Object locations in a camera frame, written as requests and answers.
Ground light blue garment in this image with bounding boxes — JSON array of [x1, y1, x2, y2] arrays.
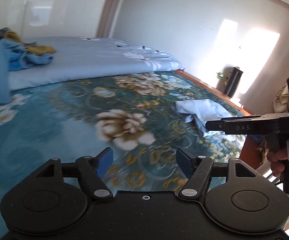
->
[[0, 38, 53, 104]]

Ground mustard yellow garment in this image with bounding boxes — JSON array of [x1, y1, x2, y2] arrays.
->
[[3, 30, 57, 56]]

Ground black box device on floor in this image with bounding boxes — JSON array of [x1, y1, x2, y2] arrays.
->
[[224, 67, 243, 98]]

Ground pale blue long-sleeve shirt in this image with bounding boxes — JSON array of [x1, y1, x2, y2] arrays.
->
[[173, 99, 245, 146]]

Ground teal floral bed blanket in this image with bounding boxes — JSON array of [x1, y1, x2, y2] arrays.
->
[[0, 70, 248, 205]]

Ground person's right hand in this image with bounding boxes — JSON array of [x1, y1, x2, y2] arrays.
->
[[266, 148, 288, 177]]

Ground light blue folded duvet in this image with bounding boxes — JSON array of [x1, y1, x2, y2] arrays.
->
[[1, 37, 183, 92]]

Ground white glossy wardrobe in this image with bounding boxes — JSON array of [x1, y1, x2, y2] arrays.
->
[[0, 0, 105, 38]]

